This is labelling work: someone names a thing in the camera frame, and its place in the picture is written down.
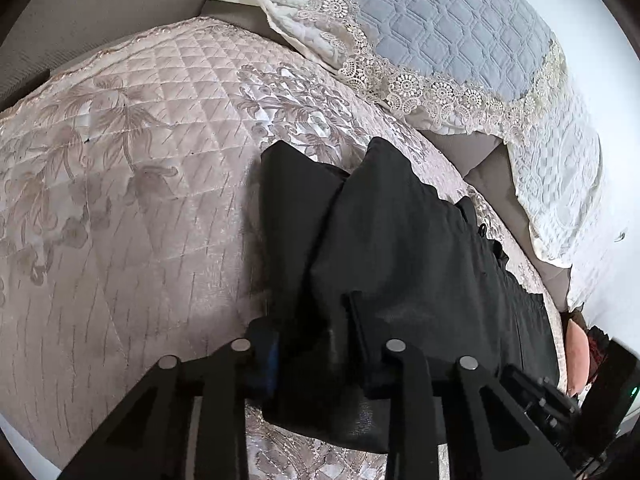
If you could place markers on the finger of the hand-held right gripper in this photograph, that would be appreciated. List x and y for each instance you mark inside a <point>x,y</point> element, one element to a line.
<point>537,395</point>

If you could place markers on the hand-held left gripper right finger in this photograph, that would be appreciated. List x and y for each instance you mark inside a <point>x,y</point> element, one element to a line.
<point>367,355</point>

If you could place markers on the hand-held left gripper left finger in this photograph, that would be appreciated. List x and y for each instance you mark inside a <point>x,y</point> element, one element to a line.
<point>270,360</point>

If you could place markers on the black jacket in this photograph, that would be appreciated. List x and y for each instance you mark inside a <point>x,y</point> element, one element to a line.
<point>400,240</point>

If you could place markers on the person's right forearm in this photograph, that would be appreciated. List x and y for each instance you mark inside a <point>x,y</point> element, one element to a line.
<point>580,355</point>

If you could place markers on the pink quilted sofa cover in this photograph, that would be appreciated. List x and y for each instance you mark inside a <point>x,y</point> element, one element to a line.
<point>125,210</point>

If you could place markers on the lace-trimmed quilted backrest cover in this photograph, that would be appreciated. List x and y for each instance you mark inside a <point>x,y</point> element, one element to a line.
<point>450,25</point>

